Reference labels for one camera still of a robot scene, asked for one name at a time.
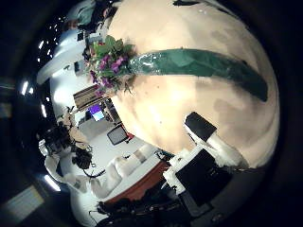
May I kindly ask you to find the flower bouquet with green stem wrap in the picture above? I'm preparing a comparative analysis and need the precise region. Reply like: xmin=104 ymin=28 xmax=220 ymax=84
xmin=83 ymin=34 xmax=270 ymax=103

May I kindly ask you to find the ceiling light strip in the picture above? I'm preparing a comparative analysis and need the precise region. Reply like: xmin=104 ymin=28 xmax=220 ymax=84
xmin=43 ymin=174 xmax=62 ymax=192
xmin=20 ymin=79 xmax=30 ymax=96

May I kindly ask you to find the computer monitor with purple screen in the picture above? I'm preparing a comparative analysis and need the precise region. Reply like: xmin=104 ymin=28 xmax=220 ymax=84
xmin=87 ymin=104 xmax=106 ymax=123

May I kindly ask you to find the wooden office desk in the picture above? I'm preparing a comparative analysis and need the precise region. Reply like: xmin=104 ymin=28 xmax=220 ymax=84
xmin=73 ymin=84 xmax=109 ymax=112

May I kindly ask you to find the brown door with frosted glass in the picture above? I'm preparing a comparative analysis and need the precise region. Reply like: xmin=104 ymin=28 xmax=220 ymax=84
xmin=105 ymin=160 xmax=169 ymax=204

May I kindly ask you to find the black mesh office chair red seat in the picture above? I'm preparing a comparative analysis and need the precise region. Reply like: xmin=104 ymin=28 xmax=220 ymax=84
xmin=106 ymin=123 xmax=136 ymax=147

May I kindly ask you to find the person in teal shirt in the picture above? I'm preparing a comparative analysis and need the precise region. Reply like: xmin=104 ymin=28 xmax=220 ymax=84
xmin=62 ymin=1 xmax=110 ymax=32

